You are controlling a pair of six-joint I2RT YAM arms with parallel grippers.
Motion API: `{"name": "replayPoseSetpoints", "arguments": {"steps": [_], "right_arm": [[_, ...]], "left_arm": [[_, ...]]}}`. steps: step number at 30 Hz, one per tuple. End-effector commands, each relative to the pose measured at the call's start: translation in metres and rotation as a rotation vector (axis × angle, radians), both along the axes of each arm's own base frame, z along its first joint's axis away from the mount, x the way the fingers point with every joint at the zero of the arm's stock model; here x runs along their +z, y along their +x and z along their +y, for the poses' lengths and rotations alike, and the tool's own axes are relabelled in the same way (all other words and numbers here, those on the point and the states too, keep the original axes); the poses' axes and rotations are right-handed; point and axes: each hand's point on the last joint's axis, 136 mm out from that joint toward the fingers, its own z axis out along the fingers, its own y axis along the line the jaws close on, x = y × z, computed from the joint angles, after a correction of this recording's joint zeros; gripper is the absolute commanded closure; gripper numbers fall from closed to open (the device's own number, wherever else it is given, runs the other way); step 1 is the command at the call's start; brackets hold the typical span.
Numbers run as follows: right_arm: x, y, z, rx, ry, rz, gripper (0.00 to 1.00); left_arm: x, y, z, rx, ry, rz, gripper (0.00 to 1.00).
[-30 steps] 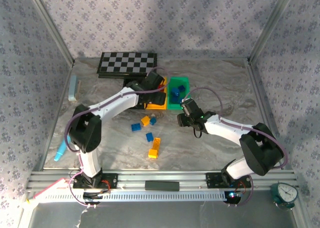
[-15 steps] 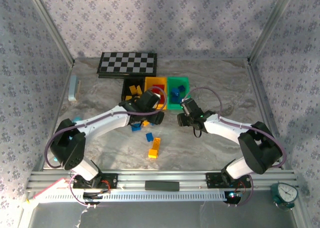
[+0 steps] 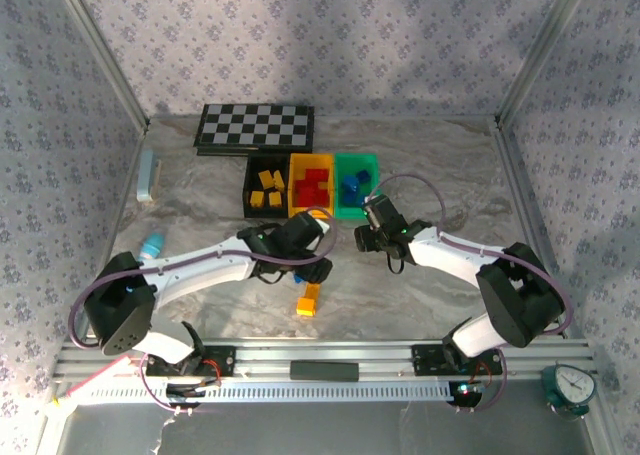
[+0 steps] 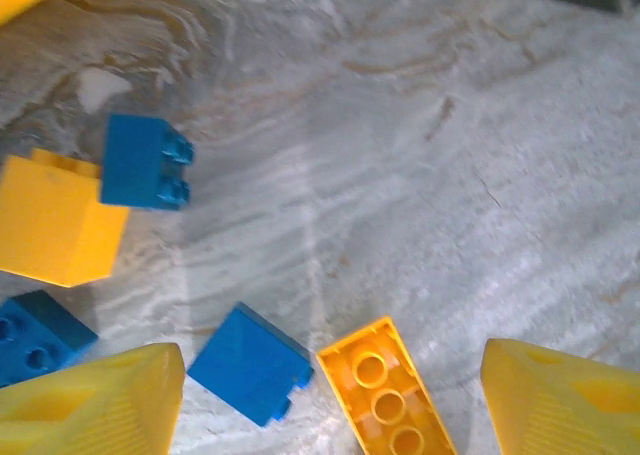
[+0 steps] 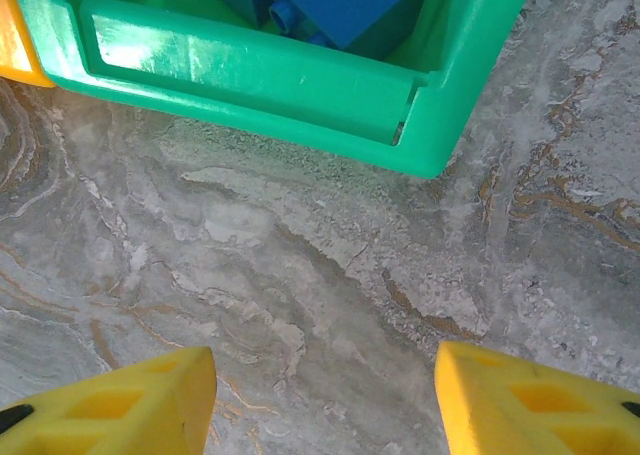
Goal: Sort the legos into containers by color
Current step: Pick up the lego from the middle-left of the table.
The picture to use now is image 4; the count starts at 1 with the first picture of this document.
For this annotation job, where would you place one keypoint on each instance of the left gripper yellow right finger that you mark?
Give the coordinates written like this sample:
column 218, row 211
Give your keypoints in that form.
column 550, row 415

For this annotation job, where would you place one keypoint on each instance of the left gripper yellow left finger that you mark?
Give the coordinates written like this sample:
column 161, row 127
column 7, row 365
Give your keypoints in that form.
column 100, row 415

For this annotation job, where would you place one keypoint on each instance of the blue square lego brick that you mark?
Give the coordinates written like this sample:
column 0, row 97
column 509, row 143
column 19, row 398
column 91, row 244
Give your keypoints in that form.
column 135, row 165
column 245, row 365
column 35, row 335

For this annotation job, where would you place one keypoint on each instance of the yellow long lego brick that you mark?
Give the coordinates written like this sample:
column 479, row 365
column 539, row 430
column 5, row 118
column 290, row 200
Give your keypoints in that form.
column 385, row 400

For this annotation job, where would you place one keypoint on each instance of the yellow square lego brick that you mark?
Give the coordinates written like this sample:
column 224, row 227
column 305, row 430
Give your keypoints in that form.
column 50, row 220

